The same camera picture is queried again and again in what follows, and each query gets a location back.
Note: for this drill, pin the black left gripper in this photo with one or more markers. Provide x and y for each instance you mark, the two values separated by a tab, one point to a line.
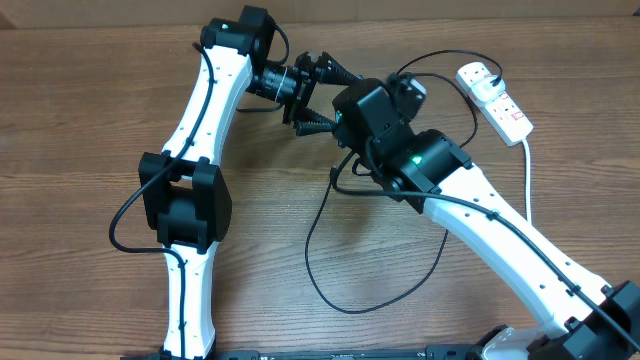
329	73

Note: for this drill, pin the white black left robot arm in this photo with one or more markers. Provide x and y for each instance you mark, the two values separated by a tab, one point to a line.
182	208

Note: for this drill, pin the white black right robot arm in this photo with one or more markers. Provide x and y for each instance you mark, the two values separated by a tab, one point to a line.
578	314

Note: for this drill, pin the white charger plug adapter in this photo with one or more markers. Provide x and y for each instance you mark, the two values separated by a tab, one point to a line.
488	89

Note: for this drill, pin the white power strip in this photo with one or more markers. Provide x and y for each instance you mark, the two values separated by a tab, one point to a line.
503	113

